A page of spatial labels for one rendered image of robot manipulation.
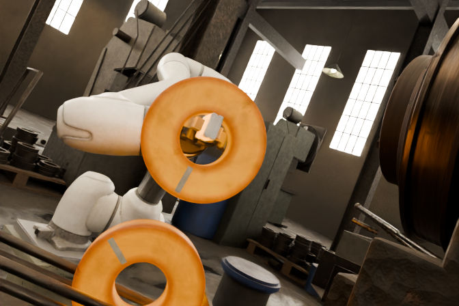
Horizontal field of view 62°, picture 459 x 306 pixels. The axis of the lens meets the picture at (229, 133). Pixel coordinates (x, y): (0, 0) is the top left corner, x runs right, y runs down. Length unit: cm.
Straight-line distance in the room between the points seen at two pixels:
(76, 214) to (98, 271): 102
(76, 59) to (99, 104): 1236
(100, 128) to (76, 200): 78
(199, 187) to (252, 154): 8
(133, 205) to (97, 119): 78
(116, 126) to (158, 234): 32
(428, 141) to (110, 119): 54
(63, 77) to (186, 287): 1263
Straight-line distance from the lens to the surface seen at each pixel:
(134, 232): 47
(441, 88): 67
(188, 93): 46
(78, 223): 150
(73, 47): 1306
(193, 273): 49
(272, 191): 477
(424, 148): 66
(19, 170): 366
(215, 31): 387
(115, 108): 75
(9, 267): 48
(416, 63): 82
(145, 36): 611
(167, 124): 45
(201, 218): 432
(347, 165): 1212
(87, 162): 366
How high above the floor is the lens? 88
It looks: 4 degrees up
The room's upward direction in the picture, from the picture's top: 23 degrees clockwise
